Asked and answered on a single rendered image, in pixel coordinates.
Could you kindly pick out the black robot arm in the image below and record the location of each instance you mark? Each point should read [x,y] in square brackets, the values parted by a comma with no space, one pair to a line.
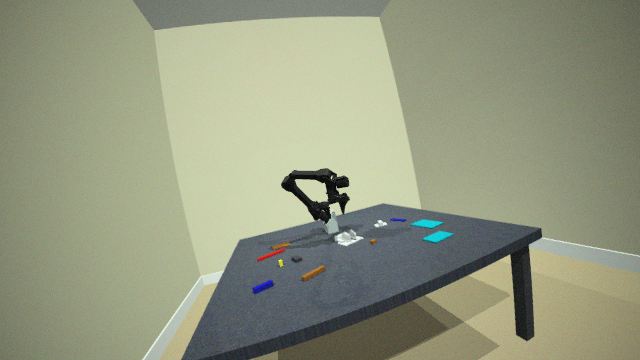
[323,176]

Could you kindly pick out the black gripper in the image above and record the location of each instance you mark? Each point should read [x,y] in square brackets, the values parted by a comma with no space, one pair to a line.
[325,205]

